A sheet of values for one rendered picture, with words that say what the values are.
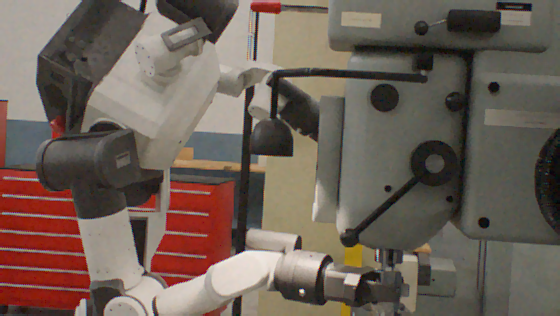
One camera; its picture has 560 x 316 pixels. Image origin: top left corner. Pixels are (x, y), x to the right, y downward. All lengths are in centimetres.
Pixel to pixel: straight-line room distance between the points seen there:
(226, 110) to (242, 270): 903
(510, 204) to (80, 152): 74
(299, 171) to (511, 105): 189
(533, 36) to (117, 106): 75
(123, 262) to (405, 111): 59
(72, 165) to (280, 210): 169
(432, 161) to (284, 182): 189
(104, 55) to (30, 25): 936
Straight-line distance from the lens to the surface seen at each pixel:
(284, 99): 208
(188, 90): 177
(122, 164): 167
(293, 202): 327
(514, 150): 144
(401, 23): 142
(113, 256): 170
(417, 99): 144
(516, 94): 144
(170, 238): 617
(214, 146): 1061
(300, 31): 327
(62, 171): 168
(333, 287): 155
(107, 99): 173
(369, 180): 144
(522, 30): 145
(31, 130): 1107
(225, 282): 162
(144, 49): 166
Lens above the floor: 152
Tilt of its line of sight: 3 degrees down
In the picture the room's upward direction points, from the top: 4 degrees clockwise
